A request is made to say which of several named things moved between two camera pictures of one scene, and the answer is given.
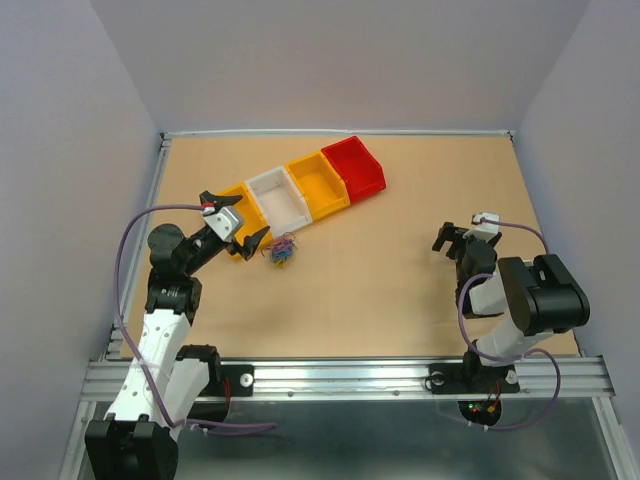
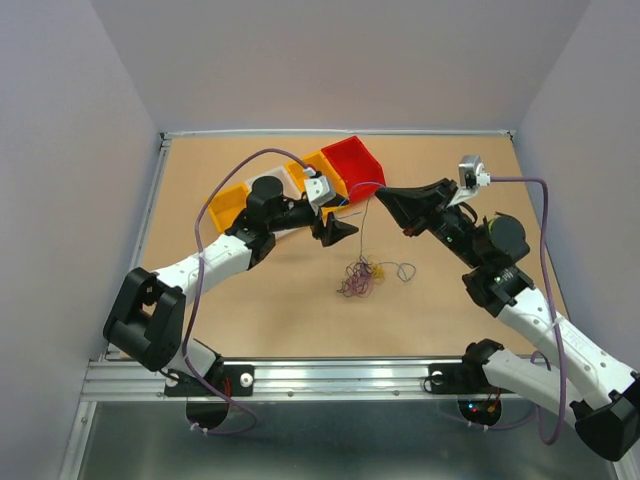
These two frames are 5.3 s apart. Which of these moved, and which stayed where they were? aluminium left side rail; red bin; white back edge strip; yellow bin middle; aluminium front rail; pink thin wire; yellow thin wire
Moved: yellow thin wire; pink thin wire
Stayed: red bin; aluminium front rail; white back edge strip; yellow bin middle; aluminium left side rail
